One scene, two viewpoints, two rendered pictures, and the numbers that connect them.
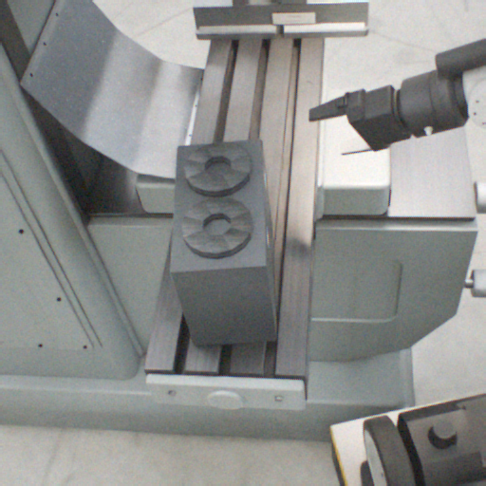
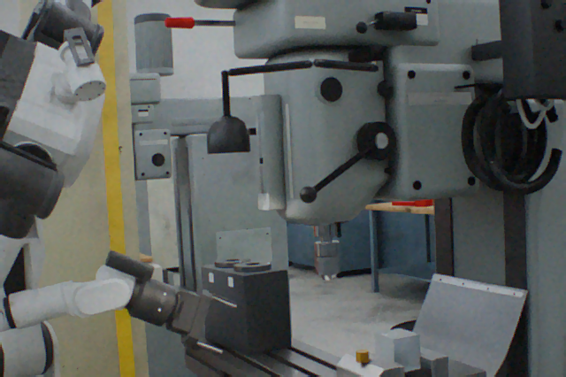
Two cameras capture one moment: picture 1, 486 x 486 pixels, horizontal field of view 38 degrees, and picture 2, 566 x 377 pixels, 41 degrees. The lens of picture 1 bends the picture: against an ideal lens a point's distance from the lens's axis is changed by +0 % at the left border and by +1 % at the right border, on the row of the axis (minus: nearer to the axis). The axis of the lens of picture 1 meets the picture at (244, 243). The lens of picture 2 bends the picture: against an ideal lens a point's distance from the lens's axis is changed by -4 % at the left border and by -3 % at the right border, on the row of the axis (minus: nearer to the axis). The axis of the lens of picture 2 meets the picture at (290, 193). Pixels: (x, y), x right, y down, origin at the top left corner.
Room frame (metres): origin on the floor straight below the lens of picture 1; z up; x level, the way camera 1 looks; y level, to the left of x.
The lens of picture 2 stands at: (2.14, -1.08, 1.44)
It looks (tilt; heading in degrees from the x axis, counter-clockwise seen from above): 3 degrees down; 140
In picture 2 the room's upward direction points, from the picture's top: 3 degrees counter-clockwise
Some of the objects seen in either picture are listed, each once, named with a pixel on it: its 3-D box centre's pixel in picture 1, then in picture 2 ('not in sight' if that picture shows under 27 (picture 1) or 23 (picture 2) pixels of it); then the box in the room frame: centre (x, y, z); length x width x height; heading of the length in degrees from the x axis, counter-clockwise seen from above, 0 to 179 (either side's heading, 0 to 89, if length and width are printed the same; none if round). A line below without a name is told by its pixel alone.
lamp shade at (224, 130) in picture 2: not in sight; (227, 134); (1.06, -0.32, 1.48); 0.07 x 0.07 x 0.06
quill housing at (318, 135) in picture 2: not in sight; (324, 135); (1.02, -0.07, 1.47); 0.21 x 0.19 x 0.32; 166
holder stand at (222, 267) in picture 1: (227, 240); (244, 303); (0.60, 0.02, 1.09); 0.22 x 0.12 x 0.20; 173
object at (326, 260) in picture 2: not in sight; (327, 259); (1.02, -0.08, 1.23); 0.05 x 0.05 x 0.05
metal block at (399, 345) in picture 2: not in sight; (397, 350); (1.25, -0.13, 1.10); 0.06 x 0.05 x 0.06; 166
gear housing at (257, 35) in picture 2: not in sight; (334, 26); (1.03, -0.04, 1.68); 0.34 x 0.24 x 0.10; 76
